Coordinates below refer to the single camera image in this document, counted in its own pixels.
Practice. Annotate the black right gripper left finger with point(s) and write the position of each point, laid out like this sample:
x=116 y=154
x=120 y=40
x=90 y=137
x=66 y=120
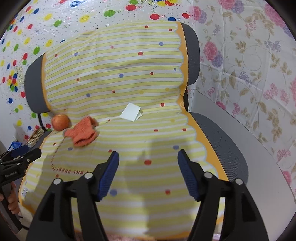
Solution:
x=54 y=218

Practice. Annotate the left hand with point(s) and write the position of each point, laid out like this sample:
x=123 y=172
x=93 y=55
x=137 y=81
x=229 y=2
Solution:
x=13 y=200

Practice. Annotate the red apple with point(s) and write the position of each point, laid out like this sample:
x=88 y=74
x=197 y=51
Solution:
x=60 y=122

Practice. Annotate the orange fuzzy cloth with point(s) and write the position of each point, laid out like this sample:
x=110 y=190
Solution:
x=83 y=133

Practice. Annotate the grey office chair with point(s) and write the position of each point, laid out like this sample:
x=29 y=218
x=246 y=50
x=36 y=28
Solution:
x=219 y=138

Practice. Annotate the yellow striped cloth cover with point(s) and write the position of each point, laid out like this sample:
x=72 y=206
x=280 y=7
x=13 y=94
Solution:
x=120 y=104

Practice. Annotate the white folded paper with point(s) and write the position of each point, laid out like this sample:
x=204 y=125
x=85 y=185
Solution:
x=131 y=112

